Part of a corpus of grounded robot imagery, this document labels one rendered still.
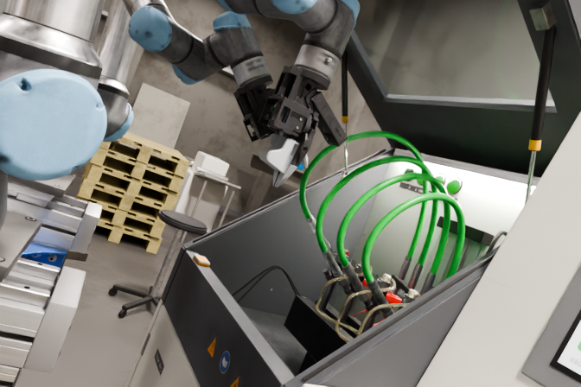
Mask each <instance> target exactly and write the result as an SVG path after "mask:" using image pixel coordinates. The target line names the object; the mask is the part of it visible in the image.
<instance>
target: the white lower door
mask: <svg viewBox="0 0 581 387"><path fill-rule="evenodd" d="M129 387H201V386H200V385H199V383H198V380H197V378H196V376H195V373H194V371H193V369H192V367H191V364H190V363H189V361H188V357H187V355H186V353H185V351H184V349H183V347H182V344H181V341H180V340H179V338H178V336H177V333H176V330H175V329H174V327H173V324H172V322H171V320H170V318H169V315H168V313H167V311H166V308H165V306H164V305H162V306H161V308H160V310H159V313H158V315H157V318H156V321H155V323H154V326H153V327H152V330H151V332H150V333H148V336H147V338H146V341H145V342H144V346H143V349H142V351H141V358H140V360H139V362H138V365H137V369H136V370H135V373H134V375H133V378H132V380H131V383H130V386H129Z"/></svg>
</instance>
